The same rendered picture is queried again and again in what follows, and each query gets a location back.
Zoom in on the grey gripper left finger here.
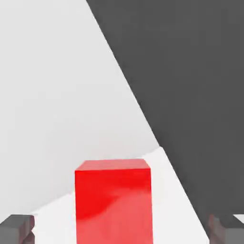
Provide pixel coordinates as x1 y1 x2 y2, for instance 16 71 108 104
0 214 35 244

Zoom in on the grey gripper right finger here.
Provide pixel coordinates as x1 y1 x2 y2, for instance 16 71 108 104
208 213 244 244

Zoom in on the small red cube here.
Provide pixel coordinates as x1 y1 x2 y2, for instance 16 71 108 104
74 158 154 244

